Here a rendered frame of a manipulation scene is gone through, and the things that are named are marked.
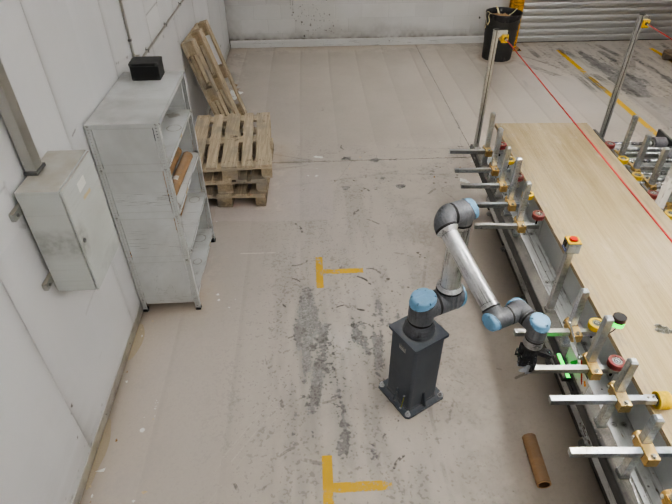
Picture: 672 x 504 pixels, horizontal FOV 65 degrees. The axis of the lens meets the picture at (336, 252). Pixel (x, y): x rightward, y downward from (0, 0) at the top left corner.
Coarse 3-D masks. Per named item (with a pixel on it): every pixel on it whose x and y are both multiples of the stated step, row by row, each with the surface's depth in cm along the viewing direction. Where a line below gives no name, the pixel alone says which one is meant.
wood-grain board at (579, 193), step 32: (512, 128) 453; (544, 128) 452; (576, 128) 452; (544, 160) 409; (576, 160) 408; (608, 160) 408; (544, 192) 373; (576, 192) 372; (608, 192) 372; (640, 192) 372; (576, 224) 342; (608, 224) 342; (640, 224) 342; (576, 256) 317; (608, 256) 317; (640, 256) 316; (608, 288) 294; (640, 288) 294; (640, 320) 275; (640, 352) 258; (640, 384) 244
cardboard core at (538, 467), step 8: (528, 440) 313; (536, 440) 313; (528, 448) 310; (536, 448) 308; (528, 456) 308; (536, 456) 304; (536, 464) 301; (544, 464) 301; (536, 472) 298; (544, 472) 297; (536, 480) 296; (544, 480) 293
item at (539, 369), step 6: (540, 366) 257; (546, 366) 257; (552, 366) 257; (558, 366) 257; (564, 366) 257; (570, 366) 257; (576, 366) 257; (582, 366) 257; (600, 366) 257; (606, 366) 257; (534, 372) 257; (540, 372) 257; (546, 372) 257; (552, 372) 257; (558, 372) 257; (564, 372) 257; (570, 372) 257; (576, 372) 257; (582, 372) 257; (606, 372) 257; (612, 372) 257; (618, 372) 257
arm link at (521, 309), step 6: (510, 300) 248; (516, 300) 247; (522, 300) 247; (510, 306) 244; (516, 306) 243; (522, 306) 244; (528, 306) 244; (516, 312) 242; (522, 312) 242; (528, 312) 241; (534, 312) 241; (516, 318) 242; (522, 318) 241
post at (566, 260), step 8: (568, 256) 282; (560, 264) 289; (568, 264) 285; (560, 272) 289; (560, 280) 293; (552, 288) 300; (560, 288) 296; (552, 296) 300; (552, 304) 304; (552, 312) 308
